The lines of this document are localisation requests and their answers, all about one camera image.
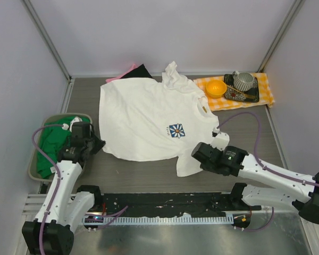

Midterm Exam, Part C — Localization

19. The slotted cable duct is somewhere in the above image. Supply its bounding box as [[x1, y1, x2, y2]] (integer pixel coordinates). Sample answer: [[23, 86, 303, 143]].
[[82, 214, 233, 226]]

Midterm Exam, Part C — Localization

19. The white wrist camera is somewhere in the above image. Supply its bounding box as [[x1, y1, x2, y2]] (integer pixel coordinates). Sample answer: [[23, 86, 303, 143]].
[[211, 127, 230, 151], [62, 116, 82, 132]]

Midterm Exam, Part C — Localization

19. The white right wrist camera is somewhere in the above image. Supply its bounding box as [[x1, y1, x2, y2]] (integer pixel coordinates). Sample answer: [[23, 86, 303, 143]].
[[211, 127, 230, 151]]

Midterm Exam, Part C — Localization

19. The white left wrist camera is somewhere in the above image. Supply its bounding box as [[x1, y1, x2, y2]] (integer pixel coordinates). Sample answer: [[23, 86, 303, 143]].
[[62, 116, 82, 132]]

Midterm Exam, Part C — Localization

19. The folded black t-shirt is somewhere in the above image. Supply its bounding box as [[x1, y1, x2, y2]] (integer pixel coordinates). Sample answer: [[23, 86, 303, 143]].
[[121, 64, 153, 79]]

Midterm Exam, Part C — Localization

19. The orange bowl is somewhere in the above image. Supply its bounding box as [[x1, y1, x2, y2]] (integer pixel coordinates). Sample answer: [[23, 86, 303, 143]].
[[206, 80, 227, 98]]

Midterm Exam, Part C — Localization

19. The grey plastic tray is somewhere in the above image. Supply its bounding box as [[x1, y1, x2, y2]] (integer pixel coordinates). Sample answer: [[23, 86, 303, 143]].
[[27, 113, 93, 183]]

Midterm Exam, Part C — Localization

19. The black patterned plate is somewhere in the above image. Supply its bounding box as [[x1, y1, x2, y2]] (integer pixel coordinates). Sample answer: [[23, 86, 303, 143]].
[[223, 74, 259, 103]]

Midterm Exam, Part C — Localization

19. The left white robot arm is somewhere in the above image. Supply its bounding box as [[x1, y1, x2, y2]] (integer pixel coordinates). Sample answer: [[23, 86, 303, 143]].
[[22, 122, 105, 254]]

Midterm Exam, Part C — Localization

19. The orange checkered cloth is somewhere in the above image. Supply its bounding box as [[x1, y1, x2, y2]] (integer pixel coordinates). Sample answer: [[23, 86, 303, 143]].
[[194, 73, 275, 111]]

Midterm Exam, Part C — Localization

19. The white flower print t-shirt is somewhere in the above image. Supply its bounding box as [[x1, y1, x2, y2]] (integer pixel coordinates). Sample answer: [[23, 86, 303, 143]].
[[98, 62, 219, 177]]

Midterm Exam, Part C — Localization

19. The folded pink t-shirt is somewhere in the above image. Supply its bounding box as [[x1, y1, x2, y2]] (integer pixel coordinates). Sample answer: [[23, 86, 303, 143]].
[[105, 64, 137, 83]]

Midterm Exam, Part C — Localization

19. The striped grey cup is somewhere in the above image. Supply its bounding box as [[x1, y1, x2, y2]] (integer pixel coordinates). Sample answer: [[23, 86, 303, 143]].
[[232, 71, 258, 92]]

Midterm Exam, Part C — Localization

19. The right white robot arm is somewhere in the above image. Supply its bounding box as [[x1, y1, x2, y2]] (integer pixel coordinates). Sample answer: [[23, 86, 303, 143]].
[[191, 142, 319, 225]]

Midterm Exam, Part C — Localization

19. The green t-shirt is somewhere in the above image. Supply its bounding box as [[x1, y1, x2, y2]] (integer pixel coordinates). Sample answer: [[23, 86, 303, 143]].
[[37, 116, 86, 179]]

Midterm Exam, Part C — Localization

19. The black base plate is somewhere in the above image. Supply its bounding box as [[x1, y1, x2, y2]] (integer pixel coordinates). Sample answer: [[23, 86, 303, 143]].
[[103, 192, 261, 218]]

